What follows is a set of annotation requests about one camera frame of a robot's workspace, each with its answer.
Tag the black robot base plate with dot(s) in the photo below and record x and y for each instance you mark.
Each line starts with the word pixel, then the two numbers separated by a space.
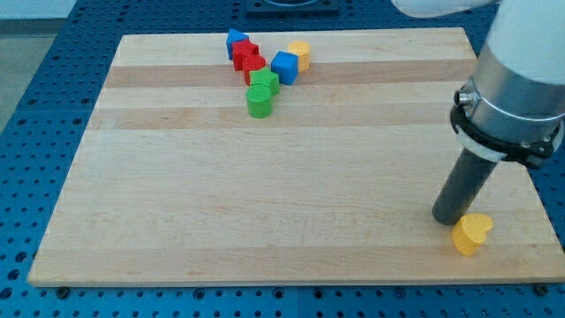
pixel 260 7

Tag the red cylinder block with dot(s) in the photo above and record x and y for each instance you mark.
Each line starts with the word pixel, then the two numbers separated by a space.
pixel 252 63

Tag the red star block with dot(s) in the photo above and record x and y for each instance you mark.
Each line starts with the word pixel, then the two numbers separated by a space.
pixel 242 49

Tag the light wooden board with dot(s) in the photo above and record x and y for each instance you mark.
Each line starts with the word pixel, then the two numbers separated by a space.
pixel 174 184

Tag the yellow heart block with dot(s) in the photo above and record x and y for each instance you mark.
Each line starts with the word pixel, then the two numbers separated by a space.
pixel 470 232

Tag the blue triangle block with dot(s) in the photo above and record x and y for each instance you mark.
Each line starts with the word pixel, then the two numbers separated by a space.
pixel 232 37

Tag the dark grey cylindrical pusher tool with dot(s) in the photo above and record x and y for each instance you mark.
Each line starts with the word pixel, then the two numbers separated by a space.
pixel 463 184

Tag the blue cube block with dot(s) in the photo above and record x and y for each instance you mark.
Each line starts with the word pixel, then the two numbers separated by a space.
pixel 285 64

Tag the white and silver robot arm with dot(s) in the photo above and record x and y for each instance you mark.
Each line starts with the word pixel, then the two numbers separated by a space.
pixel 512 106

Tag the green star block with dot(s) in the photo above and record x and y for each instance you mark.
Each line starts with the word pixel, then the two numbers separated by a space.
pixel 266 77

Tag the yellow hexagon block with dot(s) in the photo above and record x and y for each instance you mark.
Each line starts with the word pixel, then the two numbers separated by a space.
pixel 302 50

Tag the green cylinder block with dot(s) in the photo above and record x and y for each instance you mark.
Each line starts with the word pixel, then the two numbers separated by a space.
pixel 258 99

